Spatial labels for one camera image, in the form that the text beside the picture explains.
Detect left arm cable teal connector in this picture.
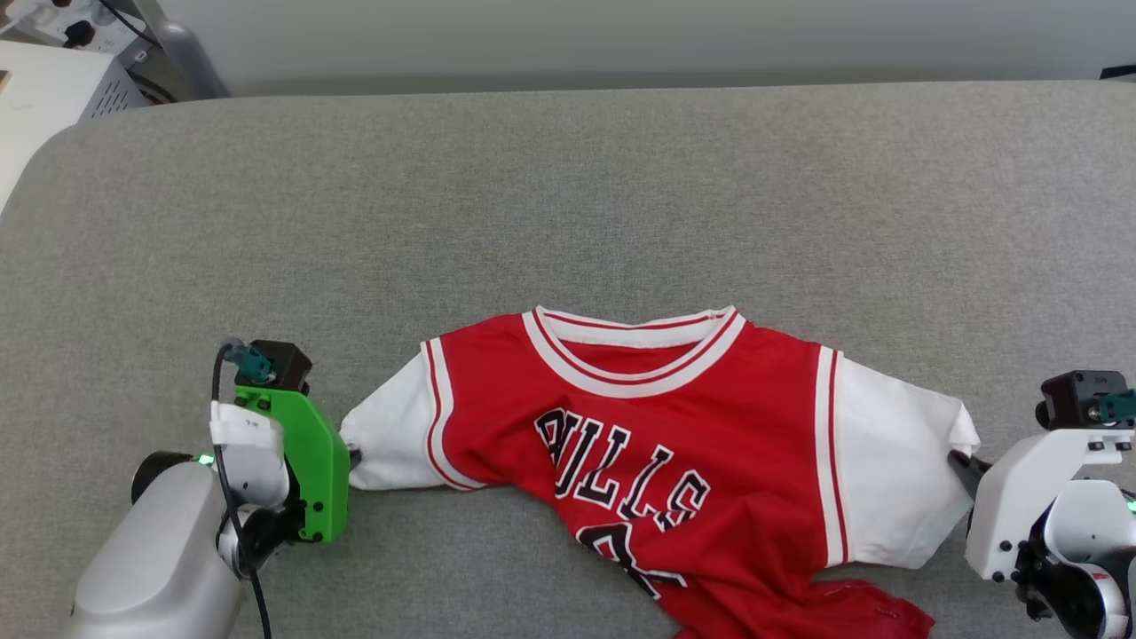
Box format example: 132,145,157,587
211,336,272,639

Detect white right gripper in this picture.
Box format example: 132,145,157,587
947,430,1134,583

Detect red basketball jersey white sleeves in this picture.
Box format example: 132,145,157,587
340,304,982,639

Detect white equipment box black handle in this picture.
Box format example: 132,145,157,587
0,40,150,214

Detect white partition panel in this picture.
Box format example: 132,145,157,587
160,0,1136,94

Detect white power strip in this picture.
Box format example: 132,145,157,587
0,0,143,56

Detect grey metal partition foot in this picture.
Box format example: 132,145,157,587
153,16,230,100

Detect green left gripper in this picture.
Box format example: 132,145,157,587
234,385,363,545

